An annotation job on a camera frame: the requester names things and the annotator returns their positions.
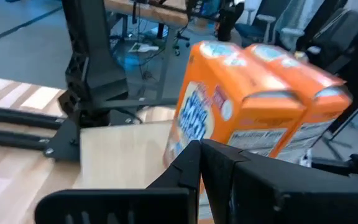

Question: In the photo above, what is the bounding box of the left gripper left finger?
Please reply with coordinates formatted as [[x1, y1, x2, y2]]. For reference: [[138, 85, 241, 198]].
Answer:
[[34, 140, 202, 224]]

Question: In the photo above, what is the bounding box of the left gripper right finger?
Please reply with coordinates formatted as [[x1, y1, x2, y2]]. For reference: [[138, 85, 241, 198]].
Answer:
[[201, 139, 358, 224]]

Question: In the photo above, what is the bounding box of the orange Mini-Wheats cereal box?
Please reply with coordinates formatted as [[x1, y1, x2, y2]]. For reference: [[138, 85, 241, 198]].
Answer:
[[162, 40, 308, 220], [246, 43, 353, 164]]

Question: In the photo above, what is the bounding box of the white power strip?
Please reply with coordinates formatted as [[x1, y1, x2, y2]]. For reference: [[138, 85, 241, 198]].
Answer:
[[128, 42, 160, 54]]

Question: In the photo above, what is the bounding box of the black office chair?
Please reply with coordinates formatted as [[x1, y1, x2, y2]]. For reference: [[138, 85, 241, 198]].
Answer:
[[309, 9, 358, 94]]

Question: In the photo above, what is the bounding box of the office chair blue seat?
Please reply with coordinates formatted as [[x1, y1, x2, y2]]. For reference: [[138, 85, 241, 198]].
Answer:
[[234, 0, 295, 47]]

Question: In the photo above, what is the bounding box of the wooden desk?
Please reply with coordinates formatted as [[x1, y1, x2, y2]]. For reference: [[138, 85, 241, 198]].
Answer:
[[103, 0, 190, 100]]

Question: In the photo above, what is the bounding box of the black metal table frame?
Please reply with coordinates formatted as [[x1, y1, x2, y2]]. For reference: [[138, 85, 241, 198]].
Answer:
[[0, 98, 180, 162]]

